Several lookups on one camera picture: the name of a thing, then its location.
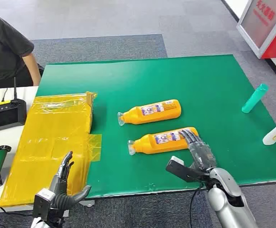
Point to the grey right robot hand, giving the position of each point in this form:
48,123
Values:
202,155

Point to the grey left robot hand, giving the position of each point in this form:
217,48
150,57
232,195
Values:
61,199

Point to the orange bottle with clear cap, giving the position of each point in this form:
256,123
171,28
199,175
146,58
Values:
152,113
156,143

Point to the person's forearm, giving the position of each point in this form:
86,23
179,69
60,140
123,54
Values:
33,70

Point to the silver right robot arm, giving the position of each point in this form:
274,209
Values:
226,201

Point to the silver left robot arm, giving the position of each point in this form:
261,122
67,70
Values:
36,224

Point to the teal plastic bottle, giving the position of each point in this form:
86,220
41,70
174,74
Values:
254,98

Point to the green table mat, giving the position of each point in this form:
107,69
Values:
212,94

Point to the yellow taped cardboard box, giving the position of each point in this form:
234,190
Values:
50,132

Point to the black remote controller with antennas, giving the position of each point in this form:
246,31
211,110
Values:
5,114

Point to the white and red display stand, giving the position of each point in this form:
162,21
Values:
268,28

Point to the person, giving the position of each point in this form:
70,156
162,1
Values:
2,47

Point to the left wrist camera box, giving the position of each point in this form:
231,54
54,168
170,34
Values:
42,203

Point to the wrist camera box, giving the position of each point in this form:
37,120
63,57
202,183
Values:
183,171
42,203

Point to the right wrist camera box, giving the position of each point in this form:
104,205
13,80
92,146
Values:
183,171

